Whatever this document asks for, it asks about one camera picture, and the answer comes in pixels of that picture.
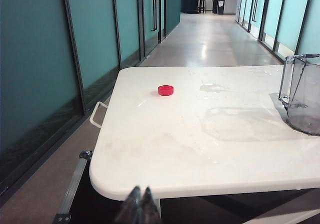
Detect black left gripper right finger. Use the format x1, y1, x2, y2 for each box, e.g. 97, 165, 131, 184
140, 185, 162, 224

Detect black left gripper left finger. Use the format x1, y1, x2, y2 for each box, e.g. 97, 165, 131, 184
114, 185, 142, 224

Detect red plastic bottle cap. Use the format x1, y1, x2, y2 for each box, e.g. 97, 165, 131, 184
157, 84, 175, 97

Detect clear faceted glass mug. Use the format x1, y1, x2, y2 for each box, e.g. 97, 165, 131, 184
278, 53, 320, 136

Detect white folding lift table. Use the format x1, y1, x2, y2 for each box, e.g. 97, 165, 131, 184
153, 195, 320, 224

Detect black aluminium-edged flight case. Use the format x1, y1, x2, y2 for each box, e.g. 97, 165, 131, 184
52, 150, 320, 224

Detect dark counter white top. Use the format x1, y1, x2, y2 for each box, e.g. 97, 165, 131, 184
180, 0, 200, 13

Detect white table side handle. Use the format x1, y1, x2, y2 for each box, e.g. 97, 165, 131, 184
89, 101, 109, 129

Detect long black door handle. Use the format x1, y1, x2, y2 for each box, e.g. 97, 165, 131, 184
149, 0, 159, 32

